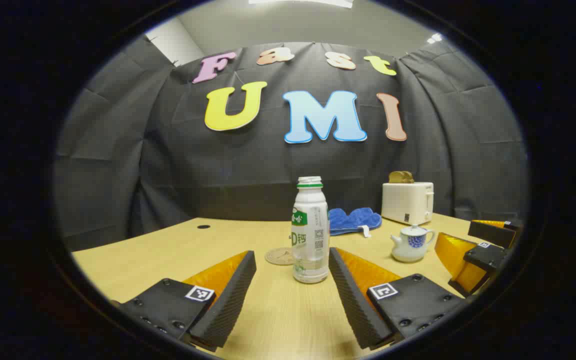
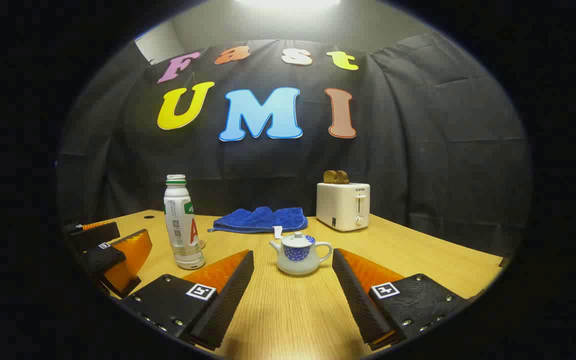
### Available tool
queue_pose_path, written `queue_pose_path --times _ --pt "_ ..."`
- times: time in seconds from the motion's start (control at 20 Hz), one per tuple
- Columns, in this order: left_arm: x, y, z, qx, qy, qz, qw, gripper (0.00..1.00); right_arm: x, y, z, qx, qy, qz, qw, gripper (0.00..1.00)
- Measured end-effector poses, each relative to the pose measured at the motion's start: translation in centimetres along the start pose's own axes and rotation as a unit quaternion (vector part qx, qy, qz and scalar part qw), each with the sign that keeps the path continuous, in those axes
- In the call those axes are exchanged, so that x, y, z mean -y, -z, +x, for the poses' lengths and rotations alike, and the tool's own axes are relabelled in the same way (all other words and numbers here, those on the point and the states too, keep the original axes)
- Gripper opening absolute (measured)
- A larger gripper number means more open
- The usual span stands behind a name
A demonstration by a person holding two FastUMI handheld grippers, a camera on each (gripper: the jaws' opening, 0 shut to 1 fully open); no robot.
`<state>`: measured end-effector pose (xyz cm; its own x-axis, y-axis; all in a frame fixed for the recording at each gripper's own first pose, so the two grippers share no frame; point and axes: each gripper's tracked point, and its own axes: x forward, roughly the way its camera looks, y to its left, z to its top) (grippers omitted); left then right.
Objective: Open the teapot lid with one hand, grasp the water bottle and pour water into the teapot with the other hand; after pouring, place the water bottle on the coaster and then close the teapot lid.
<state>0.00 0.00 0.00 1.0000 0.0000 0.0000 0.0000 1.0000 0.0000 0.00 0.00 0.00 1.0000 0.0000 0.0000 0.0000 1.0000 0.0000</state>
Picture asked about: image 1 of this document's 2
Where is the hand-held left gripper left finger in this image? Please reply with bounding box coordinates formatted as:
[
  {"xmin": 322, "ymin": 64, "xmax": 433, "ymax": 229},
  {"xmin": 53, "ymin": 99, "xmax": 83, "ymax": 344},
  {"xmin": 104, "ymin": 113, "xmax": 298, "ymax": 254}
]
[{"xmin": 110, "ymin": 250, "xmax": 257, "ymax": 352}]

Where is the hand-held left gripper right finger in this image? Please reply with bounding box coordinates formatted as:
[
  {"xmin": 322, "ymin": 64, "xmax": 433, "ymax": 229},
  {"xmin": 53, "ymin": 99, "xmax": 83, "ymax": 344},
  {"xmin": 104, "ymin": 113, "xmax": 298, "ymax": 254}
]
[{"xmin": 328, "ymin": 247, "xmax": 467, "ymax": 350}]

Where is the round wooden coaster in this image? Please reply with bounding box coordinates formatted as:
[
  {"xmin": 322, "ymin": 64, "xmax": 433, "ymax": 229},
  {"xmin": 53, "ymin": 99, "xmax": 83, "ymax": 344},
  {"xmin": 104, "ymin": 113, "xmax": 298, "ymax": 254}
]
[{"xmin": 264, "ymin": 247, "xmax": 296, "ymax": 266}]

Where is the white water bottle green label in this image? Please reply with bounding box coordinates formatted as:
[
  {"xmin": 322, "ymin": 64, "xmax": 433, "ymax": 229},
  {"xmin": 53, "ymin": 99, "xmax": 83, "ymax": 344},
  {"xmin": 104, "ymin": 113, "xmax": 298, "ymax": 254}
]
[{"xmin": 291, "ymin": 176, "xmax": 330, "ymax": 284}]

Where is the blue towel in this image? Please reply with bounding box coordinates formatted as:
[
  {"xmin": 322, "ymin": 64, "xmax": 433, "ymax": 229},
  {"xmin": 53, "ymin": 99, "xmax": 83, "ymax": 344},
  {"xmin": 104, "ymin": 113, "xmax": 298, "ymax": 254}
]
[{"xmin": 328, "ymin": 207, "xmax": 383, "ymax": 237}]

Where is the white toaster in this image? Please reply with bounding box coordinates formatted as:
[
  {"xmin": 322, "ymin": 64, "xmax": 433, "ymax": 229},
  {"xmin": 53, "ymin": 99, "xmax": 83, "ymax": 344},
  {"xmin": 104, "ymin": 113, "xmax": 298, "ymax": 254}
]
[{"xmin": 381, "ymin": 182, "xmax": 435, "ymax": 226}]

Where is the black backdrop cloth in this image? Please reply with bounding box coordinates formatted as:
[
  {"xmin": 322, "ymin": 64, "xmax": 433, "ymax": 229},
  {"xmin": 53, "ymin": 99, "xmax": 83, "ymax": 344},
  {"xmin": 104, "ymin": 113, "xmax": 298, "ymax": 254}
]
[{"xmin": 53, "ymin": 37, "xmax": 529, "ymax": 251}]

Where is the ceiling light panel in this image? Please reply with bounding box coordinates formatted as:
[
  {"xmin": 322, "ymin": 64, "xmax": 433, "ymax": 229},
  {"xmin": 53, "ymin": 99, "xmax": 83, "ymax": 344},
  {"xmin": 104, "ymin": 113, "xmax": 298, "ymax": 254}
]
[{"xmin": 248, "ymin": 0, "xmax": 355, "ymax": 9}]

